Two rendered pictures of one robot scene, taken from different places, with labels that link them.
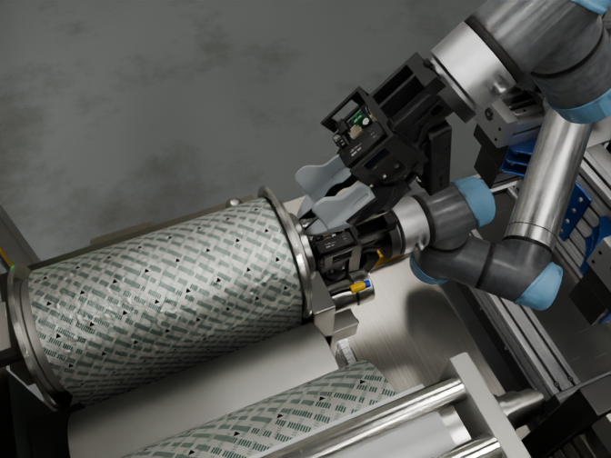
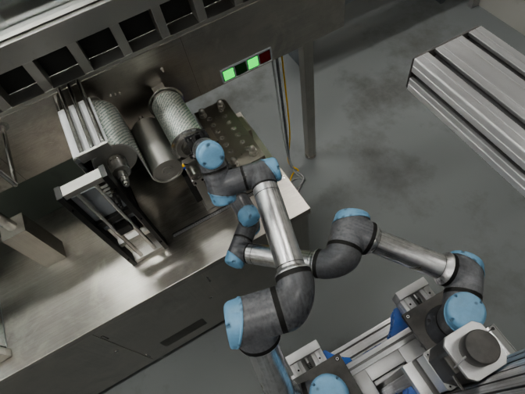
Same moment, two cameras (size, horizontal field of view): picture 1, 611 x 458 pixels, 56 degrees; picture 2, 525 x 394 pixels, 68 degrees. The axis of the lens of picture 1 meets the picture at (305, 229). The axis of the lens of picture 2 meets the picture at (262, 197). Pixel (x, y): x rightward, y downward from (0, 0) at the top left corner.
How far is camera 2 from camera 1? 1.25 m
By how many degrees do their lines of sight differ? 49
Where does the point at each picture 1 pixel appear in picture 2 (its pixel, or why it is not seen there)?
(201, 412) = (149, 139)
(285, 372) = (158, 153)
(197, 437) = (114, 120)
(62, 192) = (379, 127)
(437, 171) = not seen: hidden behind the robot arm
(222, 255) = (173, 123)
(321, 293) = (187, 161)
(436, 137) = not seen: hidden behind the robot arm
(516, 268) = (234, 245)
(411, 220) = not seen: hidden behind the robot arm
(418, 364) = (218, 234)
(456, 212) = (236, 206)
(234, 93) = (491, 186)
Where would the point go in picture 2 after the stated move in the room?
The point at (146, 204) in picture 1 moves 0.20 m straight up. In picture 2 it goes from (383, 166) to (387, 148)
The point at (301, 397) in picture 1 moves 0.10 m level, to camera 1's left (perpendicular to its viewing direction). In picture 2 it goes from (119, 133) to (121, 111)
